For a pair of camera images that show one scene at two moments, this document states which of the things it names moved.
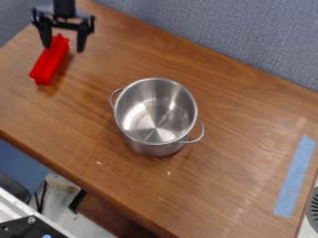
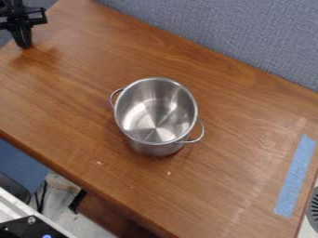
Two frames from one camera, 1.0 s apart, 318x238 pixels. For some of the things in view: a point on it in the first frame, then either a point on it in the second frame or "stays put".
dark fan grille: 311,210 stays put
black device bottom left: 27,227 stays put
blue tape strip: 290,194 stays put
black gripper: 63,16 -> 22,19
